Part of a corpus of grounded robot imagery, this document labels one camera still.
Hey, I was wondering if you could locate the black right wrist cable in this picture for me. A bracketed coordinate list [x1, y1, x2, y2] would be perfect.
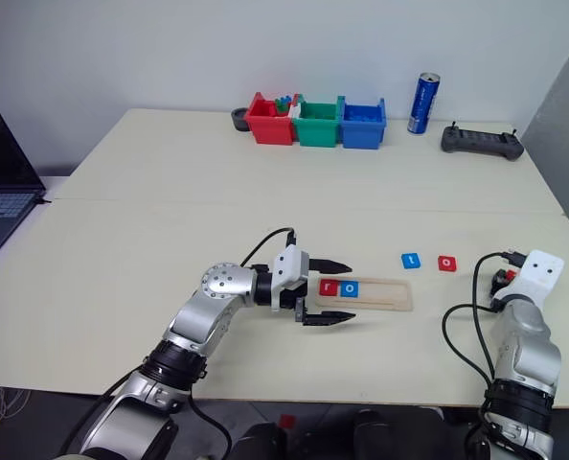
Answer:
[441, 249, 526, 385]

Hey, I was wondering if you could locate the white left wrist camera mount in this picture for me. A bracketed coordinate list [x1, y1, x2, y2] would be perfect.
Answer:
[270, 244, 311, 313]

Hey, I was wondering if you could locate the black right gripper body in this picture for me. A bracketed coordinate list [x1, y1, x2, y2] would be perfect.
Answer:
[489, 269, 516, 300]

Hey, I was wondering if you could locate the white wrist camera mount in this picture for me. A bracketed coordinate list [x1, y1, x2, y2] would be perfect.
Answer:
[492, 248, 566, 309]
[270, 244, 311, 313]

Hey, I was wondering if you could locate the blue drink can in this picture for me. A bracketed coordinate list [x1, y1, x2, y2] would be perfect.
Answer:
[406, 72, 441, 137]

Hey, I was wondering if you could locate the black handheld controller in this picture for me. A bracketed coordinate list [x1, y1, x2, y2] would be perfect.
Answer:
[440, 120, 526, 164]

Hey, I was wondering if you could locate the thick black body cable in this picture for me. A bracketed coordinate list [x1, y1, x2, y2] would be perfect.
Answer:
[187, 396, 234, 460]

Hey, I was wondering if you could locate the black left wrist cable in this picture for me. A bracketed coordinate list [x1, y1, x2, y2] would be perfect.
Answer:
[239, 227, 299, 267]

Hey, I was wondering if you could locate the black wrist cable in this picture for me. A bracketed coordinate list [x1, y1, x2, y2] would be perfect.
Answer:
[239, 227, 299, 267]
[441, 249, 526, 385]

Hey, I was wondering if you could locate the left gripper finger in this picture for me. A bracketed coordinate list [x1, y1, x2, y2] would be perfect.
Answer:
[310, 258, 354, 276]
[302, 310, 358, 329]

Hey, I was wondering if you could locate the red plastic bin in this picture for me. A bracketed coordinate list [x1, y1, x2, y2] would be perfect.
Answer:
[244, 91, 298, 146]

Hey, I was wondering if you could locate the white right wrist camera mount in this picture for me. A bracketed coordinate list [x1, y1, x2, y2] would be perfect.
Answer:
[492, 248, 566, 309]

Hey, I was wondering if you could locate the black round holder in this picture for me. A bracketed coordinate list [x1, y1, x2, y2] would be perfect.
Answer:
[231, 107, 253, 132]

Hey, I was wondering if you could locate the wooden letter tray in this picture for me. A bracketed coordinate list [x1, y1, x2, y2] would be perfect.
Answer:
[312, 274, 416, 314]

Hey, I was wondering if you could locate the dark rounded shape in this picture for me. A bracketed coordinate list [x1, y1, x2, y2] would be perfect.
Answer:
[229, 421, 288, 460]
[353, 407, 446, 460]

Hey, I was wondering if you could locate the blue plastic bin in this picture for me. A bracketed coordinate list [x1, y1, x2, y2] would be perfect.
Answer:
[337, 95, 388, 151]

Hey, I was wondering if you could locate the dark laptop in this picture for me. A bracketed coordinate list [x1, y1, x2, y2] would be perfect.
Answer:
[0, 109, 48, 253]

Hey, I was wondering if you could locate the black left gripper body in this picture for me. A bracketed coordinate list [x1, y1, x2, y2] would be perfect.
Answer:
[292, 252, 315, 328]

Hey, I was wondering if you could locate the green plastic bin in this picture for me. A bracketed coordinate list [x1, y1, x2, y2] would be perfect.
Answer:
[291, 95, 341, 148]

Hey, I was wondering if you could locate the white plastic piece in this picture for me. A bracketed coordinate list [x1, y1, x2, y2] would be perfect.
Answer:
[287, 102, 303, 143]

